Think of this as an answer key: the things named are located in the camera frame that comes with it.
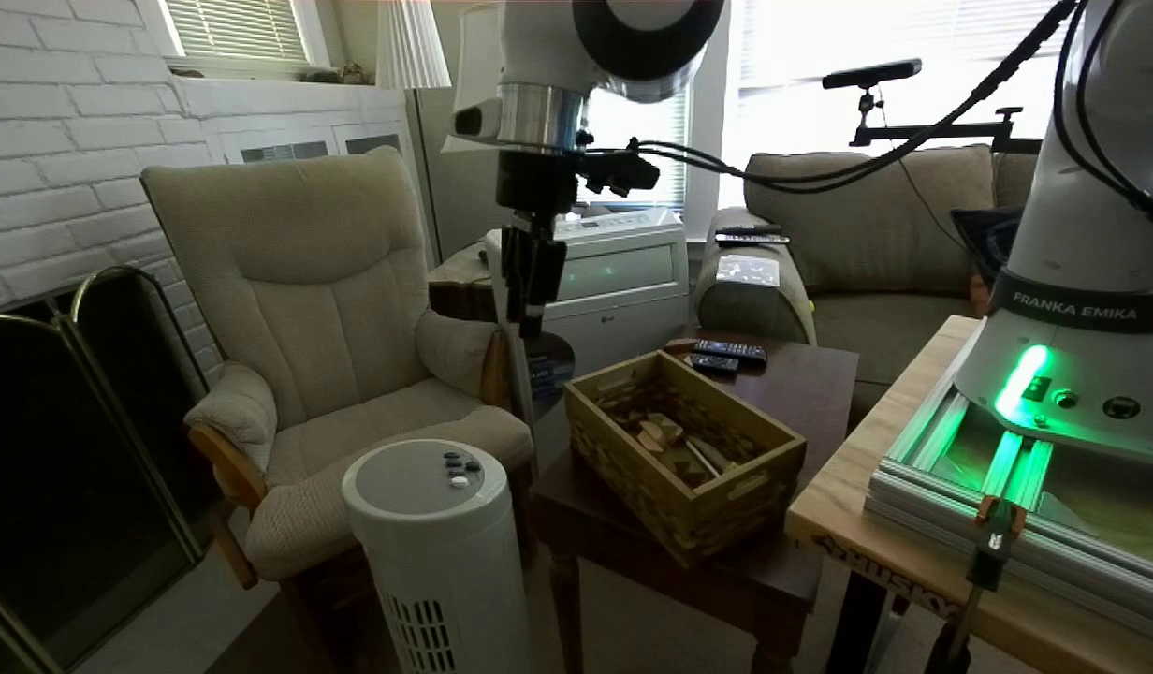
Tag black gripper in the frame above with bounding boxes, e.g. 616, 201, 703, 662
497, 149, 576, 337

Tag grey tower fan device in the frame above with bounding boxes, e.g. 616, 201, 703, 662
341, 438, 532, 674

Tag white cabinet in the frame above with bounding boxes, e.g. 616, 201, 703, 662
482, 210, 689, 415

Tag black remote control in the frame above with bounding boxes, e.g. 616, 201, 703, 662
693, 342, 767, 371
693, 357, 742, 378

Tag white paper sheet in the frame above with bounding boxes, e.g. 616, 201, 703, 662
714, 256, 778, 289

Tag wooden crate box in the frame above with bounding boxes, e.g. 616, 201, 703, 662
566, 352, 805, 564

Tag beige rocking armchair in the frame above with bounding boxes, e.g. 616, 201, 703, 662
144, 146, 532, 583

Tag dark brown side table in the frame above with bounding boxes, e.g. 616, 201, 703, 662
528, 345, 857, 674

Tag beige fabric sofa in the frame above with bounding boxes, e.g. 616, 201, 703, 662
693, 146, 1038, 415

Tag light wooden robot table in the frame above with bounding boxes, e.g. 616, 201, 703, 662
789, 320, 1153, 674

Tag black fireplace screen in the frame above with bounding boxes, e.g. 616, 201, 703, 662
0, 267, 219, 674

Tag black camera on stand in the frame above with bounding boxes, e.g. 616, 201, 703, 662
820, 59, 1021, 149

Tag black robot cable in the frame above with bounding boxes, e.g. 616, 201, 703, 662
572, 0, 1087, 197

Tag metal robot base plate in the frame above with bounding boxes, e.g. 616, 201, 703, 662
864, 378, 1153, 631

